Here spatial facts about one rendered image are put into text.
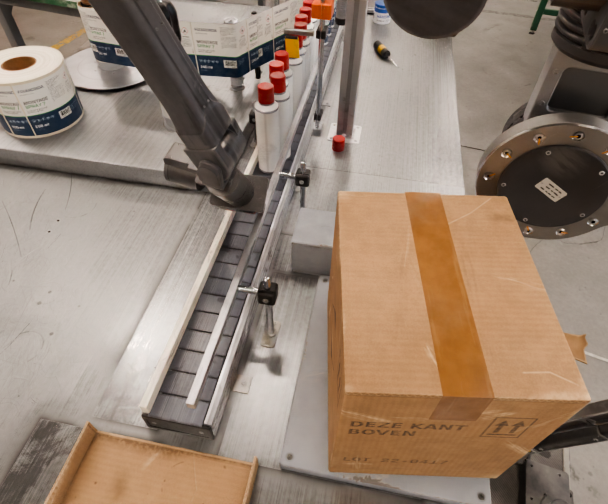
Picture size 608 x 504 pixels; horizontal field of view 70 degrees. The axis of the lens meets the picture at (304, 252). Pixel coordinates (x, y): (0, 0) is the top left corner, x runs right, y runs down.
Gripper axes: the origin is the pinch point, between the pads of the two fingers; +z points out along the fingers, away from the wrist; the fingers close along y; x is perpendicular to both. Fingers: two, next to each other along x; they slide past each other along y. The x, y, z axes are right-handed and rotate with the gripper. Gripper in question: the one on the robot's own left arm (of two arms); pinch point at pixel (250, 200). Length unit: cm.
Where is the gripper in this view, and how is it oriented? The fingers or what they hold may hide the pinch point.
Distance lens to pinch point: 90.3
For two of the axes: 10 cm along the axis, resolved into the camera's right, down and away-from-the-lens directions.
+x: -1.7, 9.9, -0.4
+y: -9.8, -1.6, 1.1
